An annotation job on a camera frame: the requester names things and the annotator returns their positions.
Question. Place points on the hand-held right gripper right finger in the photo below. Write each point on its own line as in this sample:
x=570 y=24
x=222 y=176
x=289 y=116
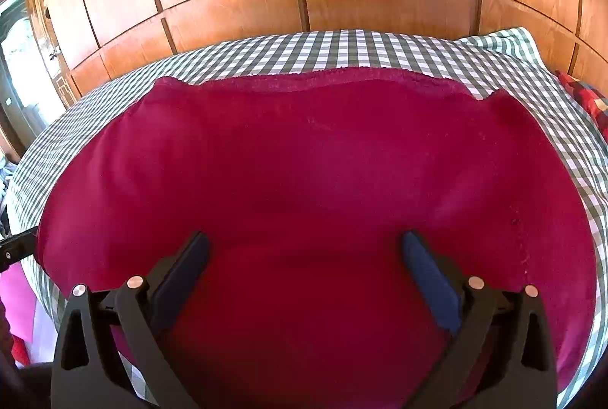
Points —
x=430 y=281

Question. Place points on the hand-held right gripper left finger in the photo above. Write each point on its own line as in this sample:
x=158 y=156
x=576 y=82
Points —
x=183 y=276

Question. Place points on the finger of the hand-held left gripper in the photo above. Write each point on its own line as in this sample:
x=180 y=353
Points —
x=16 y=247

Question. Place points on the pink cloth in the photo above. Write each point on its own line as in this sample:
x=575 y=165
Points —
x=16 y=309

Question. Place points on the glass door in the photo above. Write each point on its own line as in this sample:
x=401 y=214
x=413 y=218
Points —
x=21 y=72

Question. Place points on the red plaid cloth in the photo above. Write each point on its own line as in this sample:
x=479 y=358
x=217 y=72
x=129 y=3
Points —
x=586 y=98

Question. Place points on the green checked pillow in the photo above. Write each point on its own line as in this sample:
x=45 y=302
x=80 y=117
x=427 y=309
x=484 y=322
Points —
x=508 y=46

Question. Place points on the green checked bed sheet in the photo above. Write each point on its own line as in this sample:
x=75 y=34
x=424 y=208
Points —
x=332 y=50

